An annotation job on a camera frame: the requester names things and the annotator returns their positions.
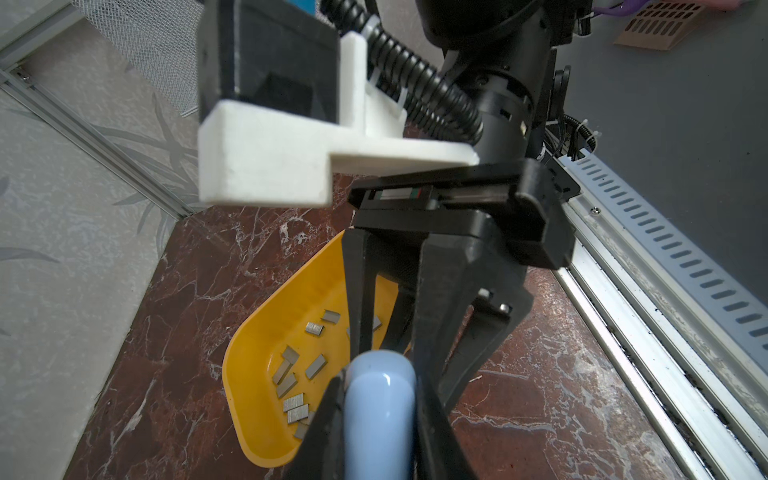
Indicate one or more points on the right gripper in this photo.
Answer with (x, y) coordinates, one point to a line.
(470, 292)

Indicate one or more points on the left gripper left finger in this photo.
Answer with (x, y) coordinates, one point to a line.
(321, 454)

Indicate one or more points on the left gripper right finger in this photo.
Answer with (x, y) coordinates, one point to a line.
(438, 454)

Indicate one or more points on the blue mini stapler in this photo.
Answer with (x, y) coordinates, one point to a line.
(378, 416)

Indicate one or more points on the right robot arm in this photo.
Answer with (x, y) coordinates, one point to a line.
(502, 55)

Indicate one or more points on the staple strip in tray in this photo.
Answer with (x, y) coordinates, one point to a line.
(315, 367)
(314, 329)
(331, 316)
(293, 402)

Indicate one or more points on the yellow plastic tray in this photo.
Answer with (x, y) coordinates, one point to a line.
(266, 360)

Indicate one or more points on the aluminium front rail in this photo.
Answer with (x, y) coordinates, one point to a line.
(703, 426)

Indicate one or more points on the grey slotted cable duct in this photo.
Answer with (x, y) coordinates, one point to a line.
(739, 313)

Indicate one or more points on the white wire mesh basket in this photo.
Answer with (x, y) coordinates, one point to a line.
(157, 37)

